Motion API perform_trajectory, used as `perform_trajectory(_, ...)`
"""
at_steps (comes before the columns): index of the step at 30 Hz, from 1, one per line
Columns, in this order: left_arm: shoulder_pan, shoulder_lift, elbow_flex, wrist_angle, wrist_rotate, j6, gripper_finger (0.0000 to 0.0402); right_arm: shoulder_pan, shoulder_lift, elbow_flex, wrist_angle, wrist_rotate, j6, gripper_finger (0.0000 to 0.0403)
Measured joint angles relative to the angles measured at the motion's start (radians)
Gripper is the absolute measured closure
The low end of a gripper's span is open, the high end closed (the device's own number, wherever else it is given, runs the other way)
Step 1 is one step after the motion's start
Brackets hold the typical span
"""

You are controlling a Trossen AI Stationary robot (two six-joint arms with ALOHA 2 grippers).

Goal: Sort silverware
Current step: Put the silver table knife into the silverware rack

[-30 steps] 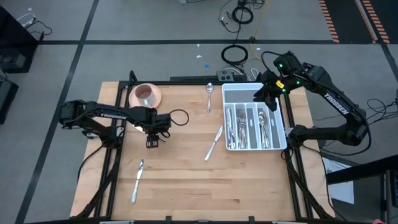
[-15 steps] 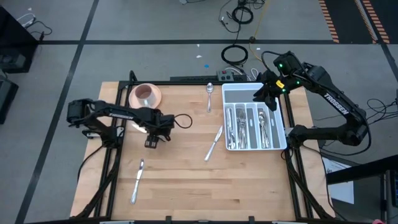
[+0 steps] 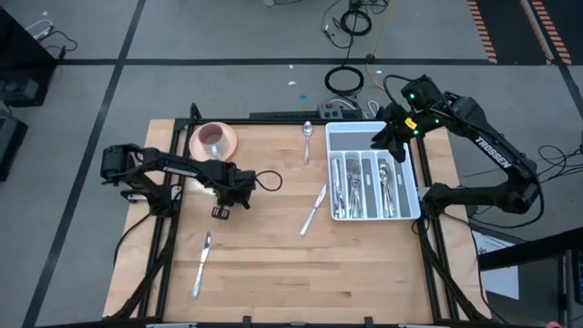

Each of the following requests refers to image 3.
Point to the black orange-striped floor mat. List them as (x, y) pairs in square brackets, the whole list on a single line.
[(510, 27)]

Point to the black flat bar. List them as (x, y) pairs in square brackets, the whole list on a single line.
[(282, 115)]

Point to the white plastic cutlery tray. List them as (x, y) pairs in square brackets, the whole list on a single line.
[(355, 141)]

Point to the grey power strip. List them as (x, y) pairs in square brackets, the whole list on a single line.
[(330, 110)]

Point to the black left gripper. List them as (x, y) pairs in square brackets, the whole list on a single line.
[(234, 182)]

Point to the white paper scrap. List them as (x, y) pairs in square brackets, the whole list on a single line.
[(291, 83)]

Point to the black box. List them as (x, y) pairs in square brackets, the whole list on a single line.
[(9, 146)]

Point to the pink object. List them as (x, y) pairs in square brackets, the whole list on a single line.
[(553, 324)]

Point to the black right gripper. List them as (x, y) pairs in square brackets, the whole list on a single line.
[(410, 125)]

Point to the pink round plate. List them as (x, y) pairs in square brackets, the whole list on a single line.
[(195, 141)]

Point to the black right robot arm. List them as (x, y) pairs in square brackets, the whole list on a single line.
[(492, 152)]

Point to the black cabinet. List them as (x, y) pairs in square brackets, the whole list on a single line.
[(18, 59)]

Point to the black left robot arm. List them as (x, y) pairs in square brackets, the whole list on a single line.
[(173, 169)]

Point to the white paper sheet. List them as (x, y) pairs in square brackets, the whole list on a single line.
[(501, 282)]

